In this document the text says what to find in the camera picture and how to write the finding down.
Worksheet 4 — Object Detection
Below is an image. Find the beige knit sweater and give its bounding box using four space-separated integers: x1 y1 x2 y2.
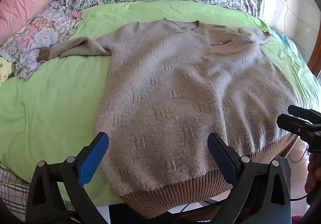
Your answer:
36 19 300 219

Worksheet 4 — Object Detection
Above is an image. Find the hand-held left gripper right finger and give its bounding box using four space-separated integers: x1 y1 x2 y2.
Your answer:
207 132 292 224

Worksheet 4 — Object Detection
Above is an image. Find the yellow floral cloth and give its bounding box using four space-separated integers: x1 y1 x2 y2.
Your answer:
0 55 14 85

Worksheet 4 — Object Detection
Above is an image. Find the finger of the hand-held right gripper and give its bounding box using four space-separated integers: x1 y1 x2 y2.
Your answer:
288 105 321 124
276 113 317 139

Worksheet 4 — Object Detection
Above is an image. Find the green bed sheet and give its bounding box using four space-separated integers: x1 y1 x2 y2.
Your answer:
0 1 321 207

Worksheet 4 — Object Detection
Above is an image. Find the plaid cloth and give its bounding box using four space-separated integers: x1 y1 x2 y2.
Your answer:
0 162 76 222

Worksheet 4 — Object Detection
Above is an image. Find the person's right hand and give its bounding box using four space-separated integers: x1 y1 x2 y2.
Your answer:
304 152 321 195

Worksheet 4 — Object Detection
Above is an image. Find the light blue cloth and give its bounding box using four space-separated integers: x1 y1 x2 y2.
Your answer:
269 29 305 51

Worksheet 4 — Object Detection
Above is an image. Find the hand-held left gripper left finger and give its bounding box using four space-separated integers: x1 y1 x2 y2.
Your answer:
25 132 110 224

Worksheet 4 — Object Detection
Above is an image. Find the wooden door frame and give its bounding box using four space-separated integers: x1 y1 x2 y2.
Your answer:
307 45 321 77

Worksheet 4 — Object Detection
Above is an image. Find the thin wall cable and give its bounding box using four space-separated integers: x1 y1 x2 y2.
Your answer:
284 0 289 37

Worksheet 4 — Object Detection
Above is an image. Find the pastel floral pillow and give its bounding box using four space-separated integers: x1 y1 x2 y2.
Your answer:
0 1 84 81

